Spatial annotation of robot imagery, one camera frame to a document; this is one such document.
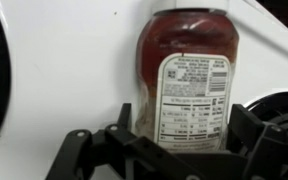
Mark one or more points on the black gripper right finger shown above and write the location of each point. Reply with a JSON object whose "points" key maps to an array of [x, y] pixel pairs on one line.
{"points": [[267, 150]]}

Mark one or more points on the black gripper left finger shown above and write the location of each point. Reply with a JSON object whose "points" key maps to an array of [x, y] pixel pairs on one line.
{"points": [[117, 150]]}

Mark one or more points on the tomato ketchup bottle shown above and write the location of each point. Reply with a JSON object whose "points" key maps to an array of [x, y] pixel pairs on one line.
{"points": [[184, 36]]}

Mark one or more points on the white electric stove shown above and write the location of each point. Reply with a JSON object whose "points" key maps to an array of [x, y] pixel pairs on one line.
{"points": [[67, 66]]}

